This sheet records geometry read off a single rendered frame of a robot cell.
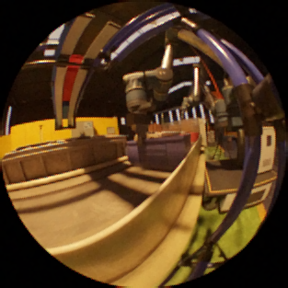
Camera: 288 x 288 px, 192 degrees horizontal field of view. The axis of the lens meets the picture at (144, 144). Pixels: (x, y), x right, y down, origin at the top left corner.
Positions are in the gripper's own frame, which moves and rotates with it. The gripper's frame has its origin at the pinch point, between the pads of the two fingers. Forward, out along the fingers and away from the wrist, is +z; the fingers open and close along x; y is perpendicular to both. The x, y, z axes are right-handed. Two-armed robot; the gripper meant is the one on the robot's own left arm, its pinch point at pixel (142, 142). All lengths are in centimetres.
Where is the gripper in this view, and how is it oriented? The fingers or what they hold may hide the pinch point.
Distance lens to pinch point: 41.3
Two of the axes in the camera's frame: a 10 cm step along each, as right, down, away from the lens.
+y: -7.7, 0.6, 6.4
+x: -6.3, 1.3, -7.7
